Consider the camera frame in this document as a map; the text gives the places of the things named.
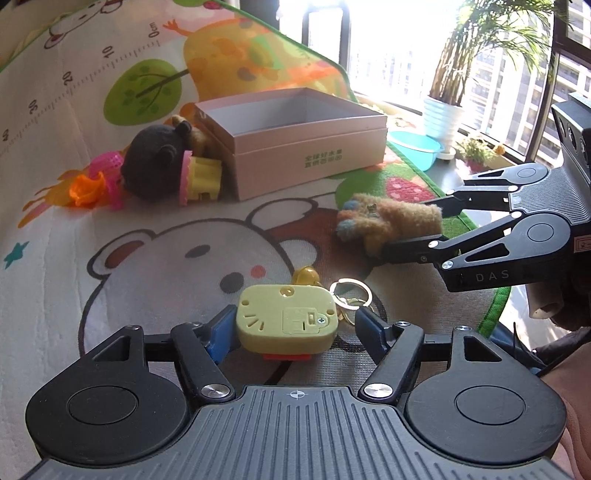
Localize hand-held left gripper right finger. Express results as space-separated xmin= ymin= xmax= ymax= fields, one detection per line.
xmin=355 ymin=306 xmax=497 ymax=403

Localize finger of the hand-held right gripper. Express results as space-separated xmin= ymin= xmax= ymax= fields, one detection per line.
xmin=383 ymin=213 xmax=527 ymax=271
xmin=422 ymin=167 xmax=520 ymax=217

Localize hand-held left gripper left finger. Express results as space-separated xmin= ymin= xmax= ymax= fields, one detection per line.
xmin=81 ymin=305 xmax=238 ymax=402

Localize brown plush toy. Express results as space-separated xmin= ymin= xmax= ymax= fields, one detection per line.
xmin=336 ymin=193 xmax=444 ymax=257

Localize yellow toy keychain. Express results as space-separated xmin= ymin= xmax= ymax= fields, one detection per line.
xmin=235 ymin=265 xmax=373 ymax=362

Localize yellow and pink plastic toy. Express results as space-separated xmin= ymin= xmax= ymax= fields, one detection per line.
xmin=180 ymin=150 xmax=223 ymax=204

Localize pink cardboard box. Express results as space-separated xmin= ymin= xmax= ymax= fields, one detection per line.
xmin=194 ymin=88 xmax=389 ymax=201

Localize black plush bear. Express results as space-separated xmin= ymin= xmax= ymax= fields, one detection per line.
xmin=121 ymin=117 xmax=197 ymax=202

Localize orange plastic eggshell toy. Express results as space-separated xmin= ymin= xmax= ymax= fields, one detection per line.
xmin=69 ymin=172 xmax=108 ymax=208

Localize pink toy net scoop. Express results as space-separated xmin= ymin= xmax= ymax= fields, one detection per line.
xmin=90 ymin=150 xmax=125 ymax=208

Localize small potted plant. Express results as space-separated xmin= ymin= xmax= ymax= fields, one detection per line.
xmin=455 ymin=136 xmax=502 ymax=174

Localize teal plastic basin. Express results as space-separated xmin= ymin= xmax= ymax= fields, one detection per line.
xmin=388 ymin=130 xmax=443 ymax=171

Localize potted palm in white pot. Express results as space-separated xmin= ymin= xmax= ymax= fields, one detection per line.
xmin=422 ymin=0 xmax=568 ymax=141

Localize cartoon play mat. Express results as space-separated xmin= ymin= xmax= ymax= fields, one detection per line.
xmin=0 ymin=0 xmax=511 ymax=398

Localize person's leg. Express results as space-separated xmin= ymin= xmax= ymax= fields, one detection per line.
xmin=540 ymin=364 xmax=591 ymax=480

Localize black cable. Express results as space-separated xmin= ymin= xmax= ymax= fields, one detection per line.
xmin=508 ymin=320 xmax=550 ymax=374

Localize black window frame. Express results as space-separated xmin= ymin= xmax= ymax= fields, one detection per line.
xmin=277 ymin=0 xmax=591 ymax=167

